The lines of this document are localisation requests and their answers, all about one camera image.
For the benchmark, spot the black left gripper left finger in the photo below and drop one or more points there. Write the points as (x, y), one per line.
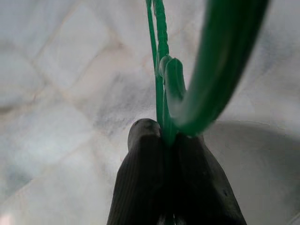
(136, 182)

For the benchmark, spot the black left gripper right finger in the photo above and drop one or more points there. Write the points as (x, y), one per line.
(204, 187)

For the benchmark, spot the green plastic hanger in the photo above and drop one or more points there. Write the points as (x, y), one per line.
(222, 47)

